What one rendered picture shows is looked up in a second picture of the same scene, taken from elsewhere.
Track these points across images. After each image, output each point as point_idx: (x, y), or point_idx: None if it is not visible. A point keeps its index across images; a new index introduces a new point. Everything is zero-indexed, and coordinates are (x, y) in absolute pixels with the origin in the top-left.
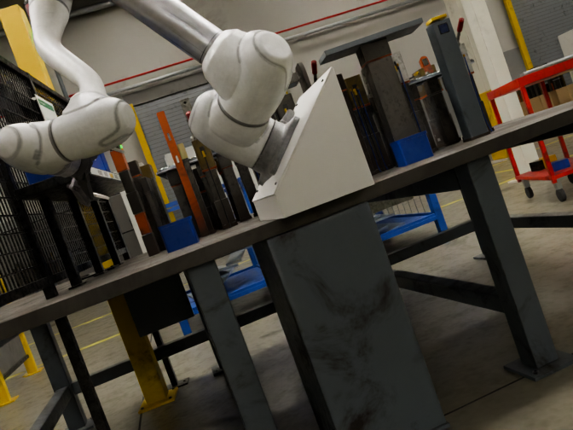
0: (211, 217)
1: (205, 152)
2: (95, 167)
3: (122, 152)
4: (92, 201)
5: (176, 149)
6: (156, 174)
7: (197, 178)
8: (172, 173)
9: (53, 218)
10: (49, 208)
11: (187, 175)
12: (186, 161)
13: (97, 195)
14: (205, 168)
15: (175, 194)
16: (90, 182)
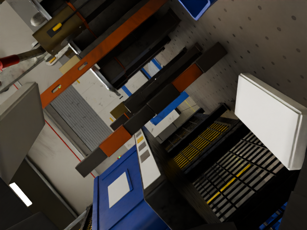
0: (141, 26)
1: (54, 25)
2: (138, 169)
3: (28, 87)
4: (172, 155)
5: (70, 72)
6: (116, 91)
7: (105, 56)
8: (107, 73)
9: (263, 205)
10: (246, 219)
11: (99, 44)
12: (82, 54)
13: (296, 105)
14: (77, 18)
15: (131, 60)
16: (169, 166)
